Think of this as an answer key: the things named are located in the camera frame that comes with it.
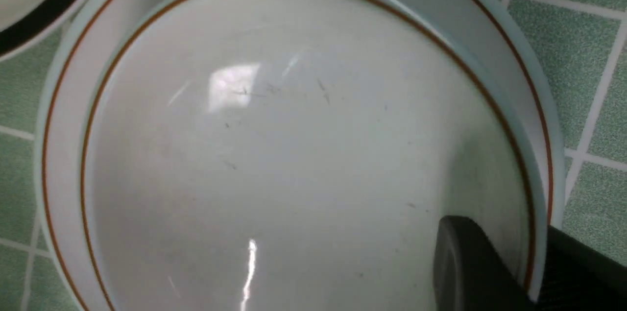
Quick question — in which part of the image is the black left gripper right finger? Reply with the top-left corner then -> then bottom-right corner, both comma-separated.
536,226 -> 627,311

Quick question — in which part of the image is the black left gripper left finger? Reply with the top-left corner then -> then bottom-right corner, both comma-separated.
433,215 -> 535,311

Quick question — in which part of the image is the pale blue bowl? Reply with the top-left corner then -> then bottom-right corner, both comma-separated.
80,0 -> 547,311

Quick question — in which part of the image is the pale blue flat plate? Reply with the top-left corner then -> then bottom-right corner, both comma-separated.
34,0 -> 566,311

